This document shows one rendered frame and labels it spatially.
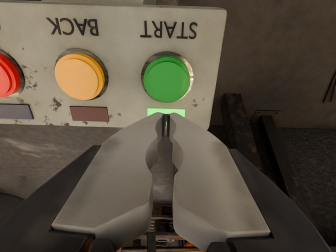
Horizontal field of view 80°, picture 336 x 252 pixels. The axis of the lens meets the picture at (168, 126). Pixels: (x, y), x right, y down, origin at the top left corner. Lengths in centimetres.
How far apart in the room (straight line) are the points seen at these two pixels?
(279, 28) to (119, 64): 78
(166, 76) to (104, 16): 7
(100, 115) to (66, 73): 5
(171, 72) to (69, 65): 8
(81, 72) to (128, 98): 5
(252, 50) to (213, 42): 75
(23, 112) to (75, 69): 8
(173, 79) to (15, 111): 16
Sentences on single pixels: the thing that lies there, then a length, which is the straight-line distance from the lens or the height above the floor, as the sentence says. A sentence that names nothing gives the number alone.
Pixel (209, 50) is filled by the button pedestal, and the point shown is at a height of 59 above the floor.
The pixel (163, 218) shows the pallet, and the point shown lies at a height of 14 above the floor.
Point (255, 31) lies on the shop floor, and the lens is 88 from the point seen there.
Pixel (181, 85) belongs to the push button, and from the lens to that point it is 17.
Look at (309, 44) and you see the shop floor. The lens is 100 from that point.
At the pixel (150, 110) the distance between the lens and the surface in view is 20.
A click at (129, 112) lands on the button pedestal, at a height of 61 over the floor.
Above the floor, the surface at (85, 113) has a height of 61.
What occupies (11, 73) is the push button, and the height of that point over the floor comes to 61.
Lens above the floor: 74
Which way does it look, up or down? 38 degrees down
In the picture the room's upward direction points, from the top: 178 degrees counter-clockwise
